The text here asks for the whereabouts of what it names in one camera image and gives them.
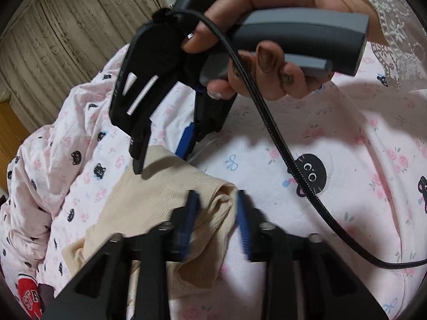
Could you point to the cream ribbed knit garment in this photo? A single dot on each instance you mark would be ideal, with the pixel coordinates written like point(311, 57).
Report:
point(150, 190)

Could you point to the pink floral cat-print quilt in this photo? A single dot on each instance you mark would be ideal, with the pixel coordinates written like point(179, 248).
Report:
point(66, 160)

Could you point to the red jersey with black lettering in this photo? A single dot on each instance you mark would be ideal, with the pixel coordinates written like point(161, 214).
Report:
point(28, 293)

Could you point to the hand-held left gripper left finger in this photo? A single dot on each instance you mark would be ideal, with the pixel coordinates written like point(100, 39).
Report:
point(186, 236)

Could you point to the pink floral cat-print bedsheet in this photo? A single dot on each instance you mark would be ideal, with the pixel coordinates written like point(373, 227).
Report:
point(333, 213)

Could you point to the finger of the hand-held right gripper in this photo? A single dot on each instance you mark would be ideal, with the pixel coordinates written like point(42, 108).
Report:
point(186, 140)
point(140, 150)

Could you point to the beige pleated curtain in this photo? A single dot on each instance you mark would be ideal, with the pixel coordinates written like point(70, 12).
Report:
point(83, 33)

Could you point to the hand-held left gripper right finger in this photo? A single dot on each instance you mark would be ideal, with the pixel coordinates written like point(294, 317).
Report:
point(243, 233)

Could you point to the person's right forearm lace sleeve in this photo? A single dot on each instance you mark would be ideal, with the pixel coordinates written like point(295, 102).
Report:
point(397, 13)

